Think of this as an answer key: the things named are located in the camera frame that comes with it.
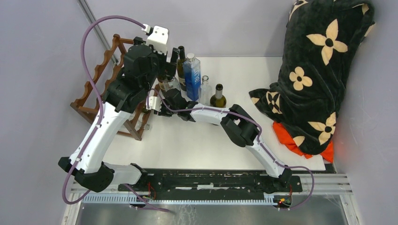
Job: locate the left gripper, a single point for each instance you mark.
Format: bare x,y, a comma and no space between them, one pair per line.
168,68

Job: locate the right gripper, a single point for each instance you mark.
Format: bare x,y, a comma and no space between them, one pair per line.
162,112

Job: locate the clear square bottle black cap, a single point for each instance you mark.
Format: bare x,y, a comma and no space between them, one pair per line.
170,84

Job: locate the blue square glass bottle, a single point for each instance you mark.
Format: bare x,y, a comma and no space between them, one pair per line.
192,73

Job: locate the green wine bottle brown label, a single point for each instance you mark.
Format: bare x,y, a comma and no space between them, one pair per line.
145,110

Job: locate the clear round glass bottle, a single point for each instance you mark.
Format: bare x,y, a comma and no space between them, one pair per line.
205,91

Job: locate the brown wooden wine rack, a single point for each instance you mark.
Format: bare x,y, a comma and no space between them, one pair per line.
93,87

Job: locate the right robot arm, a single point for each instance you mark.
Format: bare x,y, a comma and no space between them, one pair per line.
238,125

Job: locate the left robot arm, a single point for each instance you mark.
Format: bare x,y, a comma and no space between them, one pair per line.
86,163

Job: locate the black floral blanket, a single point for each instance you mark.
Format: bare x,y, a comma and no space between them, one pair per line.
321,40

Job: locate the orange cloth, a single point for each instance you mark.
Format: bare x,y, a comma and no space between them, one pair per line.
284,138

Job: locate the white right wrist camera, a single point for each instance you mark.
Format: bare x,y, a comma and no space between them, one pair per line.
153,103

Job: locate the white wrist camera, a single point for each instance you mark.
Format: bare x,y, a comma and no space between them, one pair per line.
157,38
153,103

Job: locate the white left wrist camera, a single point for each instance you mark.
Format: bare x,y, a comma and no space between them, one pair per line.
157,38

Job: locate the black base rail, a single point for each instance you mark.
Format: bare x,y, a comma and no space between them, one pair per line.
221,187

